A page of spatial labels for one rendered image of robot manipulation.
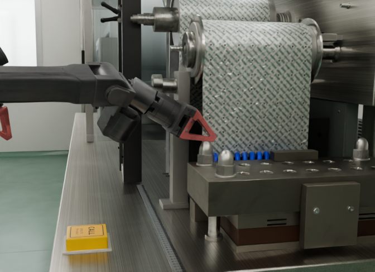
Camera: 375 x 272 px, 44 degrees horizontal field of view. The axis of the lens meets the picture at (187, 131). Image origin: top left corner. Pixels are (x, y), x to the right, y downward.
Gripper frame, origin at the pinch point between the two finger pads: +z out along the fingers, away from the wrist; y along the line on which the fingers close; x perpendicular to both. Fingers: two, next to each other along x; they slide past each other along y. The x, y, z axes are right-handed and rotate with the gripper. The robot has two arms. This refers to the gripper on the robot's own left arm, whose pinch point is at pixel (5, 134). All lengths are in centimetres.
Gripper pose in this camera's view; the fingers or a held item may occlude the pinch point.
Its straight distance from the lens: 121.3
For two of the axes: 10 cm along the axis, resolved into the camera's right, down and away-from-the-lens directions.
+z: 4.2, 8.3, 3.7
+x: -7.6, 5.4, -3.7
